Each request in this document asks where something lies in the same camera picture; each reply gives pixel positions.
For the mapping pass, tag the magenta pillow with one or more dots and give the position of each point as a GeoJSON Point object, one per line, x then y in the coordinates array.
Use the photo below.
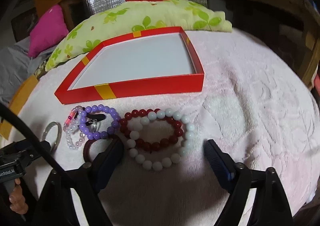
{"type": "Point", "coordinates": [49, 31]}

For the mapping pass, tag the grey bed sheet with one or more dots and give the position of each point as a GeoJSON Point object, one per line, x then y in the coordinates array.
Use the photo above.
{"type": "Point", "coordinates": [17, 66]}

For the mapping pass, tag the wooden bench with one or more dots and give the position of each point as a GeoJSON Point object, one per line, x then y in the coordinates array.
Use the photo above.
{"type": "Point", "coordinates": [289, 27]}

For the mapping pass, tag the silver metal bangle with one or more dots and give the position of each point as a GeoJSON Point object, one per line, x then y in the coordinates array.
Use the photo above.
{"type": "Point", "coordinates": [51, 136]}

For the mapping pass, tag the green clover print pillow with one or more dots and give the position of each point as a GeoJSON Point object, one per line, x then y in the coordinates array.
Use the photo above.
{"type": "Point", "coordinates": [133, 16]}

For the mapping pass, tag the pink fleece blanket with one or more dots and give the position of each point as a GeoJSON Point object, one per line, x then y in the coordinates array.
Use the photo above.
{"type": "Point", "coordinates": [255, 108]}

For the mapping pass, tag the orange box lid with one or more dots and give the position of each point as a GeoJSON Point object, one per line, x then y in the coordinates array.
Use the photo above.
{"type": "Point", "coordinates": [18, 101]}

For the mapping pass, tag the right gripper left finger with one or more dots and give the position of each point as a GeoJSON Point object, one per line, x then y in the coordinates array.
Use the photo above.
{"type": "Point", "coordinates": [88, 182]}

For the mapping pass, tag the person's left hand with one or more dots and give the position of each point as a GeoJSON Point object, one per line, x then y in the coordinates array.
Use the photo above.
{"type": "Point", "coordinates": [17, 200]}

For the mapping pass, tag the red shallow gift box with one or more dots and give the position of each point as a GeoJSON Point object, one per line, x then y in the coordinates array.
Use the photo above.
{"type": "Point", "coordinates": [149, 62]}

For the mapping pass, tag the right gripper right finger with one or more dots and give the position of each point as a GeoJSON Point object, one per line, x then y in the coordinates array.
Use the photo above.
{"type": "Point", "coordinates": [270, 206]}

